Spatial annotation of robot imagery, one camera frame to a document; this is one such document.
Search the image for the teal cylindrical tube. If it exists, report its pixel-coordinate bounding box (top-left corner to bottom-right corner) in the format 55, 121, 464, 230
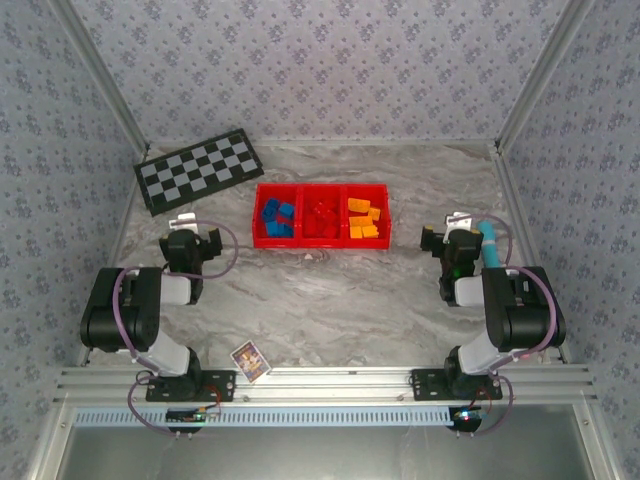
475, 219, 502, 270

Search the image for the black and grey chessboard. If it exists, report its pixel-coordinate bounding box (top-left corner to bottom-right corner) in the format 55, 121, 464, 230
132, 128, 266, 218

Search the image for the small picture card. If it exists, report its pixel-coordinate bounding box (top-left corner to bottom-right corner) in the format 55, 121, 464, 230
229, 339, 273, 385

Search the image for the small green circuit board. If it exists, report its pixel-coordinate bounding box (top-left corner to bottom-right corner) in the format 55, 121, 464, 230
448, 405, 485, 432
166, 407, 208, 426

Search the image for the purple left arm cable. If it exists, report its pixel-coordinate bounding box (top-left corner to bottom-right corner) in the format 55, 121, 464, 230
113, 218, 240, 437

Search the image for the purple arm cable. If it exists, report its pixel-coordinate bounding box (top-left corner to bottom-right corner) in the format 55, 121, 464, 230
113, 218, 240, 437
457, 214, 560, 437

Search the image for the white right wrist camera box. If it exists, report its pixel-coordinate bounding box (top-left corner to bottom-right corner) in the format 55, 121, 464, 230
443, 211, 475, 232

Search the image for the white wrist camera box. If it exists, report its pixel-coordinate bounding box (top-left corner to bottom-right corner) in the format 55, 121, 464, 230
443, 211, 475, 232
168, 211, 200, 232

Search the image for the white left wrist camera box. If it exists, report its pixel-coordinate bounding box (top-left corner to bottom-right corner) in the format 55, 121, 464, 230
168, 211, 200, 232

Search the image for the aluminium frame rail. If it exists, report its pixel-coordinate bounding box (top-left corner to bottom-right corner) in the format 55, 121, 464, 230
52, 366, 599, 405
491, 142, 572, 365
147, 138, 501, 148
77, 144, 151, 369

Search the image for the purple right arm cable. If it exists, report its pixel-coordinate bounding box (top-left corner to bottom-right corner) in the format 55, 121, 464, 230
457, 214, 560, 437

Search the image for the red black wire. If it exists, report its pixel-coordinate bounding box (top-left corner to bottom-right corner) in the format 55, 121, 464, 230
469, 387, 494, 416
199, 384, 224, 417

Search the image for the aluminium frame post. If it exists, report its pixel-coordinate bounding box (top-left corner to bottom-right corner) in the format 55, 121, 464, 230
494, 0, 599, 154
47, 0, 151, 154

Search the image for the light blue slotted cable duct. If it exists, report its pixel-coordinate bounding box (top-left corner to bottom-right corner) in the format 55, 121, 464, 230
73, 404, 474, 428

